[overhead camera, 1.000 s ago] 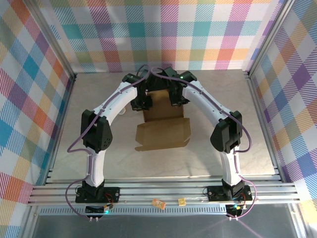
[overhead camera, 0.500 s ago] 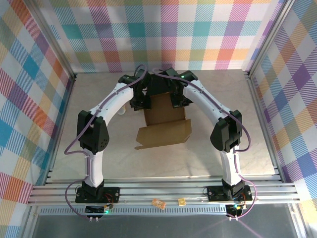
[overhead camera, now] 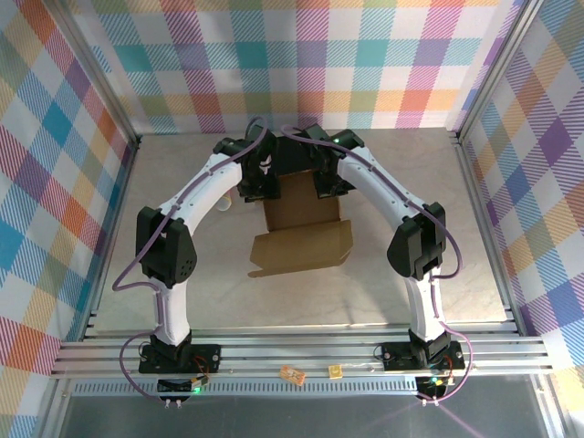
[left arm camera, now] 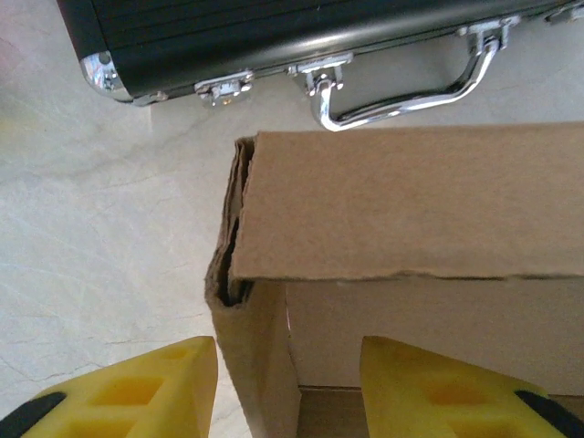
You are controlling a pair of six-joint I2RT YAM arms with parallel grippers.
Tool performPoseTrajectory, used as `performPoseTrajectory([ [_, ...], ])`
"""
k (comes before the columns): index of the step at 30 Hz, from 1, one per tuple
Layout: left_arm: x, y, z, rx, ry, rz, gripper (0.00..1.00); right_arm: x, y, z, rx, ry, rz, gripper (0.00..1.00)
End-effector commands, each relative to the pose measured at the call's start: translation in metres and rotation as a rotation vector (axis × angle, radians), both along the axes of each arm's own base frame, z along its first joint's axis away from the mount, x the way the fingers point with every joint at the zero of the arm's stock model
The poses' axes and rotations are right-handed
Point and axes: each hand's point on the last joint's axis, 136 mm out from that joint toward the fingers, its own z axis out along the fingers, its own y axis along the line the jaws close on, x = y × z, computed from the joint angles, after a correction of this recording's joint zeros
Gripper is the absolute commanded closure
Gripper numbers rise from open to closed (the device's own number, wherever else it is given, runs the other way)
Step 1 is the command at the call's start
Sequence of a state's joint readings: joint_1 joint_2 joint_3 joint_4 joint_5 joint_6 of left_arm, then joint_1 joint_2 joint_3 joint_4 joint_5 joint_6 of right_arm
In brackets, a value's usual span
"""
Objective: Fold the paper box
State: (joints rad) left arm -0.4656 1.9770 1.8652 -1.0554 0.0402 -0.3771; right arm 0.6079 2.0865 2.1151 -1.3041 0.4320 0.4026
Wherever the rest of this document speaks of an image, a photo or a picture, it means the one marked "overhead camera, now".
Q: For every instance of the brown cardboard box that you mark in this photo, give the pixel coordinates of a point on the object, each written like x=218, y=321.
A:
x=301, y=242

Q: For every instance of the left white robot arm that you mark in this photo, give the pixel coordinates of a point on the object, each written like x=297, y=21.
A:
x=196, y=191

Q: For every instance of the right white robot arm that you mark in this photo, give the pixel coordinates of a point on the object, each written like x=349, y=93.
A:
x=378, y=182

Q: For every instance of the small grey yellow-striped cylinder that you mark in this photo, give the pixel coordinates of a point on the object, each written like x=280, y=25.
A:
x=224, y=204

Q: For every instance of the black hard case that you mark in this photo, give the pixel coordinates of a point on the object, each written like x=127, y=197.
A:
x=294, y=155

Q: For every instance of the orange paper tag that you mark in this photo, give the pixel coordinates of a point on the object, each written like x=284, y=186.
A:
x=292, y=375

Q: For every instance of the yellow paper tag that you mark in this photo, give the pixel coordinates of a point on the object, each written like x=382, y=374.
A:
x=335, y=371

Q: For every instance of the grey metal base panel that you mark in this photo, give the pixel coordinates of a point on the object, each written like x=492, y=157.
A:
x=296, y=417

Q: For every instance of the left aluminium side rail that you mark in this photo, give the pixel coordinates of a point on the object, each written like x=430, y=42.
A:
x=124, y=182

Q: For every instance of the aluminium side rail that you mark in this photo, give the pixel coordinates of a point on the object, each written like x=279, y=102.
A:
x=124, y=182
x=473, y=182

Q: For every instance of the right aluminium side rail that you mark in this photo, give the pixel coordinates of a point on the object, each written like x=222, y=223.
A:
x=473, y=182

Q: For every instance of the aluminium mounting rail beam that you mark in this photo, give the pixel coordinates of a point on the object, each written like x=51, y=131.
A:
x=296, y=351

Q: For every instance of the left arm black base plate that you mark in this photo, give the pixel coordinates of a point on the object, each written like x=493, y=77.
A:
x=205, y=358

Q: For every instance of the left aluminium corner post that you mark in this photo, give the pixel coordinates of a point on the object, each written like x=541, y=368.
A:
x=98, y=73

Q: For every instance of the aluminium corner post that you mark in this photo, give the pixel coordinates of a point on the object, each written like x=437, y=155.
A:
x=98, y=73
x=495, y=68

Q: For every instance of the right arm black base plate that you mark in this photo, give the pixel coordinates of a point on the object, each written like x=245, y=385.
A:
x=397, y=356

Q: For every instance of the right aluminium corner post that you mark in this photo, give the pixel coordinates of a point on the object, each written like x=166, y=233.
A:
x=495, y=68

